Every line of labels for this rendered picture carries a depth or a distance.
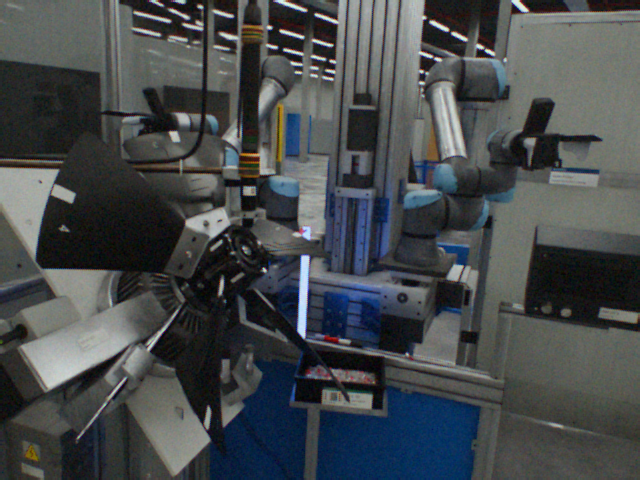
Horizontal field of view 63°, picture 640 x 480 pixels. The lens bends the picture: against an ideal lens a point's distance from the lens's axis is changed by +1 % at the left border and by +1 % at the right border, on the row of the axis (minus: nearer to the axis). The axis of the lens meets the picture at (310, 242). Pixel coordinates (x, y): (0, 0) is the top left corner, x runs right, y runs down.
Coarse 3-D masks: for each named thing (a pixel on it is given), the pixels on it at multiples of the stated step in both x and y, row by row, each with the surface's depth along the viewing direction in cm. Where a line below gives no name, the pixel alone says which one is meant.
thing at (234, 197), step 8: (224, 168) 105; (232, 168) 105; (224, 176) 105; (232, 176) 105; (224, 184) 106; (232, 184) 105; (232, 192) 106; (232, 200) 106; (232, 208) 107; (240, 208) 111; (256, 208) 111; (240, 216) 106; (248, 216) 106; (256, 216) 106
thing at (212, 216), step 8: (216, 208) 107; (192, 216) 106; (200, 216) 106; (208, 216) 106; (216, 216) 106; (224, 216) 106; (192, 224) 105; (200, 224) 105; (216, 224) 105; (224, 224) 105; (208, 232) 104; (216, 232) 104
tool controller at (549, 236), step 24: (552, 240) 118; (576, 240) 117; (600, 240) 117; (624, 240) 116; (552, 264) 117; (576, 264) 115; (600, 264) 113; (624, 264) 112; (528, 288) 122; (552, 288) 120; (576, 288) 118; (600, 288) 115; (624, 288) 114; (528, 312) 125; (552, 312) 122; (576, 312) 120; (600, 312) 118; (624, 312) 116
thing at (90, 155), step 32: (64, 160) 79; (96, 160) 82; (96, 192) 82; (128, 192) 86; (96, 224) 82; (128, 224) 86; (160, 224) 90; (64, 256) 79; (96, 256) 83; (128, 256) 87; (160, 256) 91
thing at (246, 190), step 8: (248, 0) 100; (256, 0) 100; (248, 8) 99; (256, 8) 99; (248, 16) 99; (256, 16) 99; (248, 24) 102; (256, 24) 103; (240, 184) 107; (248, 184) 106; (256, 184) 107; (240, 192) 108; (248, 192) 106; (256, 192) 108; (248, 200) 107; (248, 208) 107; (248, 224) 108
